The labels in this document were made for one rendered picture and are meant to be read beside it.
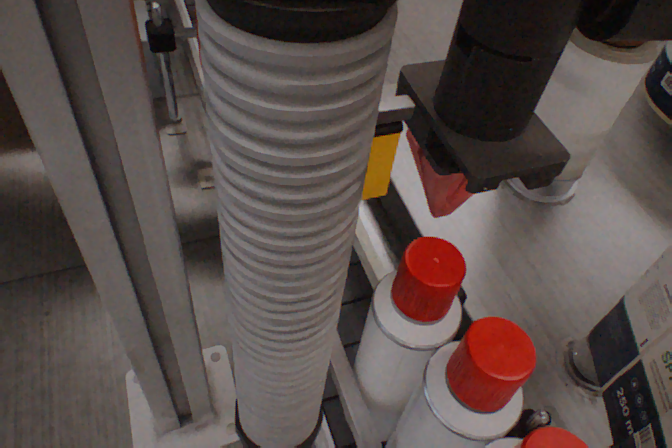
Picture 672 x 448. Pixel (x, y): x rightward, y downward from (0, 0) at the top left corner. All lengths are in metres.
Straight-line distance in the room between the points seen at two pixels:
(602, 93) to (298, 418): 0.43
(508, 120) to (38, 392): 0.44
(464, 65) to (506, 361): 0.15
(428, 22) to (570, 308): 0.59
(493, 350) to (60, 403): 0.38
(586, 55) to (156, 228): 0.40
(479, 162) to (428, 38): 0.65
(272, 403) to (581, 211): 0.52
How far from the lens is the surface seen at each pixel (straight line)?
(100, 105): 0.23
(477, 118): 0.31
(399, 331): 0.30
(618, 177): 0.72
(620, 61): 0.53
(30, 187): 0.69
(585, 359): 0.51
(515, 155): 0.32
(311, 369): 0.16
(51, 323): 0.58
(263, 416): 0.19
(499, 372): 0.26
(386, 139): 0.29
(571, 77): 0.54
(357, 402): 0.37
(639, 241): 0.66
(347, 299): 0.50
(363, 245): 0.49
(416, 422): 0.32
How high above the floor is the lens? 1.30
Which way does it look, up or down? 48 degrees down
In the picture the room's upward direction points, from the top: 8 degrees clockwise
